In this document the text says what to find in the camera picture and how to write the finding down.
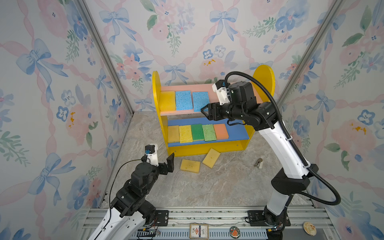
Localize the bright yellow sponge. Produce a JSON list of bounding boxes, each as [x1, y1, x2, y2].
[[179, 125, 193, 144]]

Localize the yellow shelf pink blue boards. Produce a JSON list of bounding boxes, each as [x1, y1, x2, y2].
[[151, 64, 276, 158]]

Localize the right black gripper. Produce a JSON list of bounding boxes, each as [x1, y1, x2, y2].
[[200, 102, 246, 125]]

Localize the black corrugated cable right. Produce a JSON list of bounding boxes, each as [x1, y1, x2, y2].
[[224, 71, 342, 206]]

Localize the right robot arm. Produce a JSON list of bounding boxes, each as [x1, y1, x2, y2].
[[201, 80, 312, 229]]

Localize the blue sponge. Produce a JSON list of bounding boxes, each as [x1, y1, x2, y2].
[[193, 92, 210, 113], [176, 91, 193, 111]]

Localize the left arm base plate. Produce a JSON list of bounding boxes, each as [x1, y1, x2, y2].
[[143, 210, 170, 227]]

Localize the light green sponge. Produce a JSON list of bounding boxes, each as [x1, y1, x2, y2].
[[202, 125, 217, 142]]

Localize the dark green sponge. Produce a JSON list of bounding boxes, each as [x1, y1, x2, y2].
[[191, 124, 205, 142]]

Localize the round beige disc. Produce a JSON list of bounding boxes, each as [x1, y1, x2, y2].
[[303, 222, 317, 237]]

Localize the orange pink sponge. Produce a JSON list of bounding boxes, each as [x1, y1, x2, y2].
[[214, 124, 229, 140]]

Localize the square printed card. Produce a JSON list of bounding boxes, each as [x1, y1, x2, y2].
[[189, 224, 210, 240]]

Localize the aluminium rail base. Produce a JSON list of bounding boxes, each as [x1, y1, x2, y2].
[[79, 205, 341, 240]]

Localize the pale yellow sponge orange back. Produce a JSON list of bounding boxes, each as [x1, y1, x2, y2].
[[202, 149, 221, 169]]

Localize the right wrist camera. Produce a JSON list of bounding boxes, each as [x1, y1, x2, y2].
[[212, 80, 230, 106]]

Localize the round dark badge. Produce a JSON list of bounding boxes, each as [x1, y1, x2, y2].
[[230, 226, 241, 239]]

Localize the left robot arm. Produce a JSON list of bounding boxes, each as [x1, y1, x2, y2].
[[89, 153, 175, 240]]

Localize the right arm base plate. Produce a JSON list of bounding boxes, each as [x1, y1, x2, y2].
[[245, 209, 291, 228]]

